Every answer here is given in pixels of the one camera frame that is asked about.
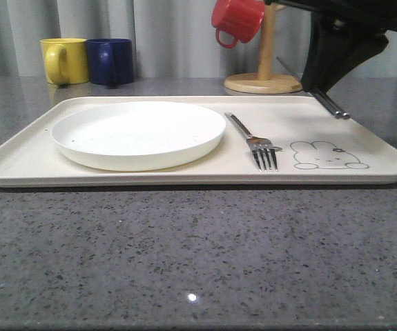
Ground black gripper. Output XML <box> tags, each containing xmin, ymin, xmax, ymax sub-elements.
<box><xmin>276</xmin><ymin>0</ymin><xmax>397</xmax><ymax>92</ymax></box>

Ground silver metal fork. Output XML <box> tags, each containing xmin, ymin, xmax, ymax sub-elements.
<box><xmin>224</xmin><ymin>112</ymin><xmax>282</xmax><ymax>172</ymax></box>

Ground white round plate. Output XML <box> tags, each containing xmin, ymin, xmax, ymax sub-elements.
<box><xmin>52</xmin><ymin>101</ymin><xmax>226</xmax><ymax>172</ymax></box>

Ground wooden mug tree stand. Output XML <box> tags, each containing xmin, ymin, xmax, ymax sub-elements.
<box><xmin>224</xmin><ymin>4</ymin><xmax>302</xmax><ymax>94</ymax></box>

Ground red ribbed mug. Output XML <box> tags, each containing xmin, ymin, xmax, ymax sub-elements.
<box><xmin>211</xmin><ymin>0</ymin><xmax>265</xmax><ymax>48</ymax></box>

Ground grey curtain backdrop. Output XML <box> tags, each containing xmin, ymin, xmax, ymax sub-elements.
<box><xmin>0</xmin><ymin>0</ymin><xmax>397</xmax><ymax>79</ymax></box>

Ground cream rabbit serving tray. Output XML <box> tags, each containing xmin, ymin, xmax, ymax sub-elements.
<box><xmin>0</xmin><ymin>96</ymin><xmax>397</xmax><ymax>188</ymax></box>

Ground dark blue mug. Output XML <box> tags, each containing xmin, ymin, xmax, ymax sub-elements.
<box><xmin>86</xmin><ymin>39</ymin><xmax>135</xmax><ymax>86</ymax></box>

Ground yellow mug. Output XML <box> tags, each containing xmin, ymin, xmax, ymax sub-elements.
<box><xmin>40</xmin><ymin>38</ymin><xmax>89</xmax><ymax>86</ymax></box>

